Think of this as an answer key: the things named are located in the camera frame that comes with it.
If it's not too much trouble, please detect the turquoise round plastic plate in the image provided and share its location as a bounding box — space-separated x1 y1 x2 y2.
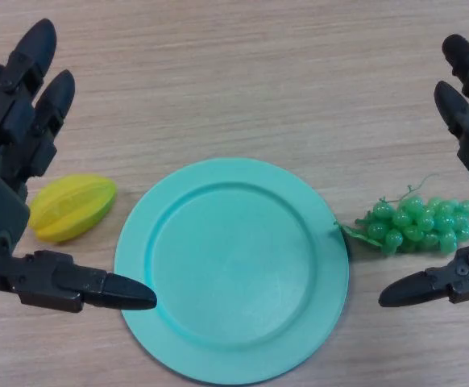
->
114 157 351 385

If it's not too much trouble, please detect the yellow plastic starfruit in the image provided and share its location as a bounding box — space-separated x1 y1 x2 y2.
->
28 173 118 244

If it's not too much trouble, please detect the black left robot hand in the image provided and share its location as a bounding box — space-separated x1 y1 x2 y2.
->
0 18 158 314

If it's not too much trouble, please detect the green plastic grape bunch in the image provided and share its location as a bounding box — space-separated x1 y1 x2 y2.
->
333 173 469 257

